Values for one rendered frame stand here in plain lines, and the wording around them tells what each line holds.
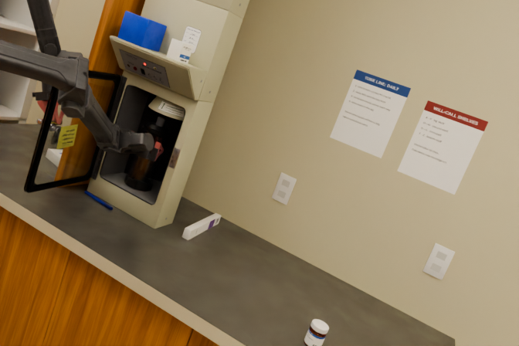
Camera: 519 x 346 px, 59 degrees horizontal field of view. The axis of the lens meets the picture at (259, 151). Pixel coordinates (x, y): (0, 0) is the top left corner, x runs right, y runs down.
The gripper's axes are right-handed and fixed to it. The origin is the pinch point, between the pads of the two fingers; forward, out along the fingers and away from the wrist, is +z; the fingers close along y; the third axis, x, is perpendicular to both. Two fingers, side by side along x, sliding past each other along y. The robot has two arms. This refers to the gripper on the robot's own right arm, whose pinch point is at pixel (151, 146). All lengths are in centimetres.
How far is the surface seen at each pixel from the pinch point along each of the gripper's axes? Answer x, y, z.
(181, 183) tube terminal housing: 7.7, -16.8, -1.3
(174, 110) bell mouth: -15.9, -7.4, -6.4
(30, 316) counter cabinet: 59, 2, -31
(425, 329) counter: 25, -111, 23
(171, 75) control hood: -26.9, -8.9, -18.4
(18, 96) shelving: 13, 107, 40
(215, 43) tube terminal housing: -41.3, -16.8, -12.2
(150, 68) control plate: -26.5, -0.4, -17.6
